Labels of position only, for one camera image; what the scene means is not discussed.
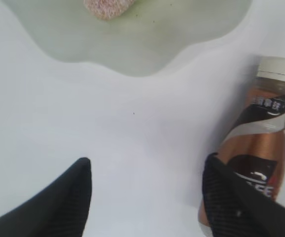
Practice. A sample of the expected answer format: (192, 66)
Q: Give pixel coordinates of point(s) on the brown coffee bottle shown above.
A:
(254, 147)

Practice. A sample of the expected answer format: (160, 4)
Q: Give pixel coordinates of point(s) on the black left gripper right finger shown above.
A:
(236, 209)

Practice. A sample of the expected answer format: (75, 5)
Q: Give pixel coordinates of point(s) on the pale green wavy plate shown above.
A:
(140, 42)

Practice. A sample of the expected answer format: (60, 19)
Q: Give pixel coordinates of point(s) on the sugared bread roll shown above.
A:
(107, 9)

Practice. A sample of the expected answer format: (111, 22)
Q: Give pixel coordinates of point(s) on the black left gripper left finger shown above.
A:
(59, 210)

